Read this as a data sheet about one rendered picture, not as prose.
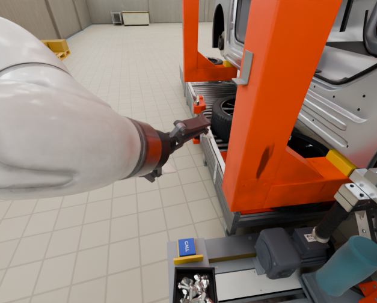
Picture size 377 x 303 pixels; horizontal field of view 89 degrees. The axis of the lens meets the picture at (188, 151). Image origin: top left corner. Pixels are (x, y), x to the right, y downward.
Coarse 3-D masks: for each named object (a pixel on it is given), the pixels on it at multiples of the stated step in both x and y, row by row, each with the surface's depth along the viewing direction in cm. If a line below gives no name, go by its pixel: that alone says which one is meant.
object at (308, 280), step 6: (306, 276) 102; (312, 276) 101; (300, 282) 103; (306, 282) 99; (312, 282) 100; (306, 288) 99; (312, 288) 98; (318, 288) 98; (306, 294) 99; (312, 294) 95; (318, 294) 96; (312, 300) 95; (318, 300) 94; (324, 300) 94
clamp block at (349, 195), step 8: (344, 184) 46; (352, 184) 46; (336, 192) 48; (344, 192) 46; (352, 192) 44; (360, 192) 44; (344, 200) 46; (352, 200) 44; (360, 200) 43; (368, 200) 43; (344, 208) 46; (352, 208) 45; (360, 208) 45; (368, 208) 45; (376, 208) 46
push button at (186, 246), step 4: (180, 240) 83; (184, 240) 83; (188, 240) 83; (192, 240) 83; (180, 244) 82; (184, 244) 82; (188, 244) 82; (192, 244) 82; (180, 248) 81; (184, 248) 81; (188, 248) 81; (192, 248) 81; (180, 252) 79; (184, 252) 79; (188, 252) 79; (192, 252) 79; (180, 256) 79
